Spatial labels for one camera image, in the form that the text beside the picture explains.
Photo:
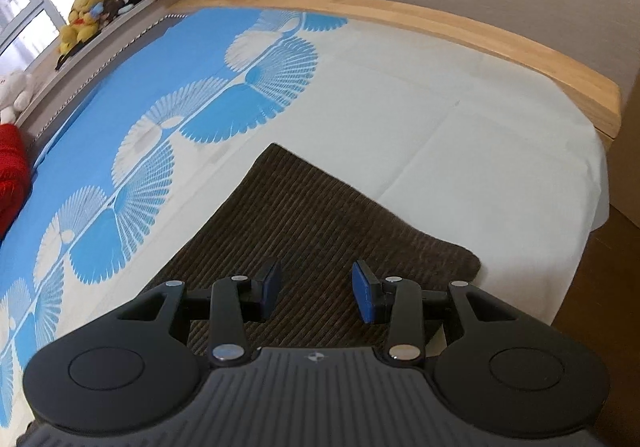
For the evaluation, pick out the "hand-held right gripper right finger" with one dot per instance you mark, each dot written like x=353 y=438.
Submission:
x=365 y=292

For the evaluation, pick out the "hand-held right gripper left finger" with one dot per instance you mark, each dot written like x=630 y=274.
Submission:
x=272 y=284

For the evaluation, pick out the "blue and white bedsheet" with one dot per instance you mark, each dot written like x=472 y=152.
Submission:
x=400 y=117

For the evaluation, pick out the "red folded blanket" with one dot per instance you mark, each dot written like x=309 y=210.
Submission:
x=12 y=177

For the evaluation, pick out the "window sill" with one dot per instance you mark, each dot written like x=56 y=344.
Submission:
x=115 y=29

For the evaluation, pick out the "white plush toy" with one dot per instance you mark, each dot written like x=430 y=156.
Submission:
x=15 y=94

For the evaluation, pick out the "yellow bear plush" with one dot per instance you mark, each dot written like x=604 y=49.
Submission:
x=82 y=17

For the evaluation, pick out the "wooden bed frame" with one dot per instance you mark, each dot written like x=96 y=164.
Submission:
x=500 y=47

